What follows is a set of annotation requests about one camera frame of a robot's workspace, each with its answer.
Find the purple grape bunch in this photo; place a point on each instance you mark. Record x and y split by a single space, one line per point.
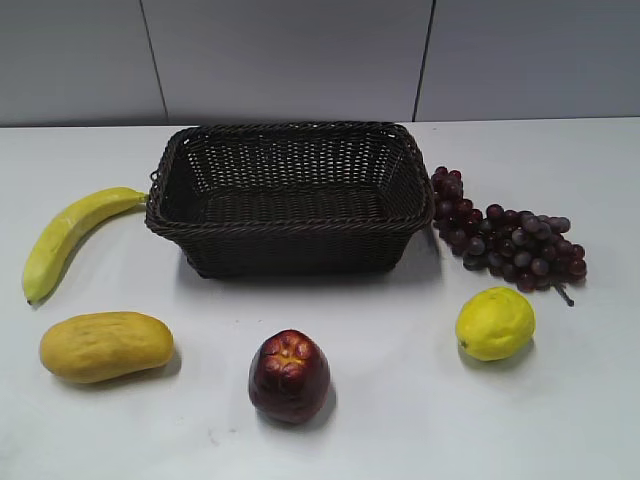
527 250

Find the dark woven wicker basket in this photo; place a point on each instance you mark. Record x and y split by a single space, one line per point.
299 198

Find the dark red apple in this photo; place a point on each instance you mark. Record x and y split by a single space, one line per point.
289 378

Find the yellow lemon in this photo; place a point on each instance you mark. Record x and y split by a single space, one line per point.
495 324

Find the yellow mango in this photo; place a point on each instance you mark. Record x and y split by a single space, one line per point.
92 348

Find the yellow banana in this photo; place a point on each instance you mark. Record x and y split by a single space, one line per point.
46 261

